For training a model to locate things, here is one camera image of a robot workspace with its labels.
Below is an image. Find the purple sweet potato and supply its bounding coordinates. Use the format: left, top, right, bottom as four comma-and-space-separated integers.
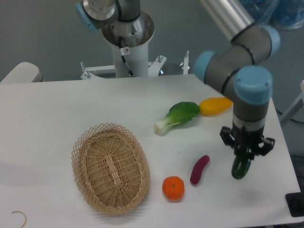
190, 155, 210, 185

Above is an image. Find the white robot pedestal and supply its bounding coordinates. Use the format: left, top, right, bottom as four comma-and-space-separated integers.
79, 11, 192, 81

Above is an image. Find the blue plastic bag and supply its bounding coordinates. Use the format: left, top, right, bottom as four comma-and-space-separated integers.
241, 0, 304, 30

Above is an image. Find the orange tangerine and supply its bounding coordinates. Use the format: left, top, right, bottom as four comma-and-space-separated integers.
162, 176, 185, 201

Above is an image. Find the black pedestal cable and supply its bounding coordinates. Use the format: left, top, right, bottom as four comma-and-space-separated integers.
118, 36, 135, 77

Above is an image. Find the tan rubber band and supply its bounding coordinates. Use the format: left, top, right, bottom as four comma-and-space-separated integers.
11, 211, 27, 228

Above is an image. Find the woven wicker basket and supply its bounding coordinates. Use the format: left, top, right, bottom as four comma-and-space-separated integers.
71, 123, 150, 216

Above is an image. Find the black device at edge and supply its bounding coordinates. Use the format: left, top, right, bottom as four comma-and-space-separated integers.
285, 192, 304, 217

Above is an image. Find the white chair armrest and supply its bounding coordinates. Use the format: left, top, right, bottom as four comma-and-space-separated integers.
0, 62, 44, 85

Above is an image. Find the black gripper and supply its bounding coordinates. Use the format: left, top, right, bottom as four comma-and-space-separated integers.
220, 124, 276, 160

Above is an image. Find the green bok choy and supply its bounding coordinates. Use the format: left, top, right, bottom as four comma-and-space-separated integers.
153, 102, 200, 135

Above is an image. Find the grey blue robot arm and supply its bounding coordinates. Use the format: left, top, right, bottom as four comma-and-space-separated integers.
76, 0, 280, 160

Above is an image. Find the white frame leg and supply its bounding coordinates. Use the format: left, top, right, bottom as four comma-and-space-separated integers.
279, 81, 304, 126

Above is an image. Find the dark green cucumber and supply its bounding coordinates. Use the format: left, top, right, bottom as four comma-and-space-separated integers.
231, 148, 251, 180

